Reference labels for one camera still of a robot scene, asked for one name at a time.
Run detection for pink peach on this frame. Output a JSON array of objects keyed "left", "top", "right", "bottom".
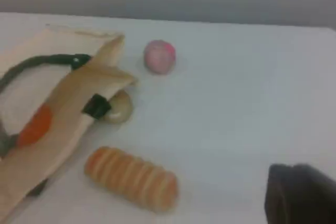
[{"left": 143, "top": 39, "right": 176, "bottom": 76}]

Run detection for ridged orange bread loaf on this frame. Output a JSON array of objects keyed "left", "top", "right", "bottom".
[{"left": 83, "top": 145, "right": 180, "bottom": 213}]

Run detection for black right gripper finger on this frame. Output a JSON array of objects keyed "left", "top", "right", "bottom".
[
  {"left": 274, "top": 164, "right": 336, "bottom": 224},
  {"left": 263, "top": 163, "right": 294, "bottom": 224}
]

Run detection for white canvas bag green handles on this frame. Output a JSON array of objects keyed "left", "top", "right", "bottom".
[{"left": 0, "top": 23, "right": 139, "bottom": 224}]

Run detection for white onion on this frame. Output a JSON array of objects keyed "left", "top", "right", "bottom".
[{"left": 104, "top": 90, "right": 134, "bottom": 125}]

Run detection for orange fruit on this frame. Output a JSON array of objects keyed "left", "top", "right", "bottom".
[{"left": 16, "top": 104, "right": 53, "bottom": 147}]

